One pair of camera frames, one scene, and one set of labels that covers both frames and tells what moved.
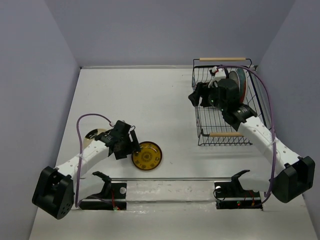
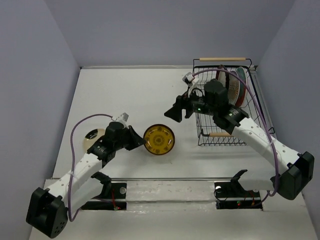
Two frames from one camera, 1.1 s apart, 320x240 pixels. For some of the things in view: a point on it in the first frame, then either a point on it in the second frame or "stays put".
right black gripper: [202, 90] -> [183, 101]
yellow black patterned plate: [149, 157] -> [159, 139]
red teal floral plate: [243, 84] stays put
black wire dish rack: [213, 129] stays put
